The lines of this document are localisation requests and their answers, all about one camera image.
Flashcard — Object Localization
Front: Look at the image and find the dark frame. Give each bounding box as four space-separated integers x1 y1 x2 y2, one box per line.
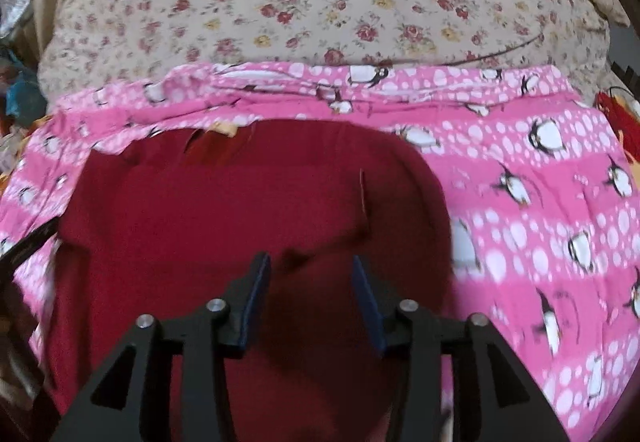
611 24 640 95

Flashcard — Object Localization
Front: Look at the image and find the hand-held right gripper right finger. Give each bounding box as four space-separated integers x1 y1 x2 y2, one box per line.
352 255 571 442

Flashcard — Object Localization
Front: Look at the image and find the dark red garment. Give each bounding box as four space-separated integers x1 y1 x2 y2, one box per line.
47 119 458 442

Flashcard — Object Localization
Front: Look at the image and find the crumpled clear plastic bag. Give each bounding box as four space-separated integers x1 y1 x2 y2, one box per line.
0 0 35 40

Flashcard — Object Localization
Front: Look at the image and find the blue plastic bag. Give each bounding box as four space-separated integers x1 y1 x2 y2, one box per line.
4 69 42 124

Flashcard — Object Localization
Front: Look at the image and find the red yellow printed cloth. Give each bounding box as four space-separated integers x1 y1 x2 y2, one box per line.
594 91 640 165

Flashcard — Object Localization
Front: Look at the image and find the pink penguin print blanket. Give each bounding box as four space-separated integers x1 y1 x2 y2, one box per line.
0 62 640 442

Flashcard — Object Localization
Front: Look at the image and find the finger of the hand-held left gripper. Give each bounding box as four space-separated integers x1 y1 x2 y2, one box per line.
0 219 58 275

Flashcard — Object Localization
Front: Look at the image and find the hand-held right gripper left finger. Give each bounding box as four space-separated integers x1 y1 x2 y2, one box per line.
50 252 272 442

